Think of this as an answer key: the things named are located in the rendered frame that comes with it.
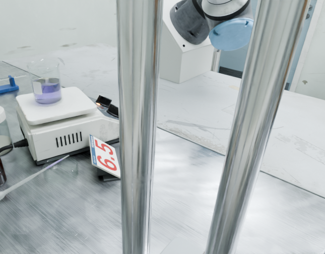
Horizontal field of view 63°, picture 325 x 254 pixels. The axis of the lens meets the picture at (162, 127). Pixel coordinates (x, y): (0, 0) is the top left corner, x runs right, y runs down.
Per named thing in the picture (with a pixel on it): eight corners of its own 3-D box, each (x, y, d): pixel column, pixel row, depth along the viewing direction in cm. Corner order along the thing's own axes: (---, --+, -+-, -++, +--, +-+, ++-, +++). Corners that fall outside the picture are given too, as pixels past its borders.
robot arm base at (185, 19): (188, 6, 95) (208, -15, 88) (210, 42, 94) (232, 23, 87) (161, 6, 84) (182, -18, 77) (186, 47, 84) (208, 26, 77)
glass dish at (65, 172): (49, 165, 47) (48, 155, 46) (81, 165, 48) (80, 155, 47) (40, 186, 42) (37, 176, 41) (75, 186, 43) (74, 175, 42)
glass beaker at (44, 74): (63, 109, 48) (57, 64, 44) (30, 110, 47) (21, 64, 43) (66, 96, 53) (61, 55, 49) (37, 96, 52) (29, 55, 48)
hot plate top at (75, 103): (76, 89, 57) (76, 85, 57) (99, 111, 49) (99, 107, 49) (15, 100, 51) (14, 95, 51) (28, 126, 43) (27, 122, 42)
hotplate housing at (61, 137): (110, 113, 66) (109, 82, 62) (136, 138, 56) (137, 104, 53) (9, 136, 54) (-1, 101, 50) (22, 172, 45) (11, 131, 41)
